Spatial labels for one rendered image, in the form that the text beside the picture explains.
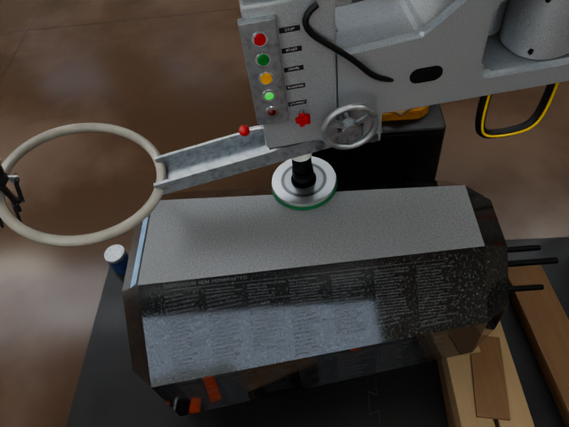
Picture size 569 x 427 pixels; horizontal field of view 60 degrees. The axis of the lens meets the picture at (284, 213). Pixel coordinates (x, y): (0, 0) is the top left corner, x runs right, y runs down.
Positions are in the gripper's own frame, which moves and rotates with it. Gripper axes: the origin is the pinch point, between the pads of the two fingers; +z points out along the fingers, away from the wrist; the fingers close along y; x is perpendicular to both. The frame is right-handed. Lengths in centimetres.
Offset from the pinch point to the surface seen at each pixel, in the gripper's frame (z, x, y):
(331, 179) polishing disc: -9, -35, 93
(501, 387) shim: 41, -110, 128
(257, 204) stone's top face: 0, -28, 70
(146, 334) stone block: 21, -45, 24
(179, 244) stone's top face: 6, -28, 43
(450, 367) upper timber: 45, -95, 119
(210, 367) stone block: 26, -61, 38
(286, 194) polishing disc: -6, -32, 78
